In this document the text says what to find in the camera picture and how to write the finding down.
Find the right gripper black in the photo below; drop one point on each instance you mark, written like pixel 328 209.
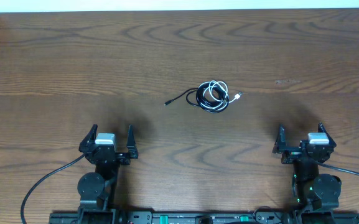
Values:
pixel 290 155

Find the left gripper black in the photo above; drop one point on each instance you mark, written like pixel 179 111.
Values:
pixel 132 151

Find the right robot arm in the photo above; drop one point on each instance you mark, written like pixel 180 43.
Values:
pixel 317 193

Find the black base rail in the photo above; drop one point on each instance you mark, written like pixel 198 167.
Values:
pixel 146 217

